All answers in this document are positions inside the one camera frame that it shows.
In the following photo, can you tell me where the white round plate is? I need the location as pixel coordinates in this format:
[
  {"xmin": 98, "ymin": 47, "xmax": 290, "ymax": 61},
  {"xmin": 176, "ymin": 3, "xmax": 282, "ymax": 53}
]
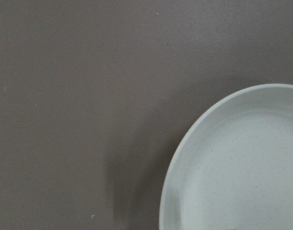
[{"xmin": 159, "ymin": 84, "xmax": 293, "ymax": 230}]

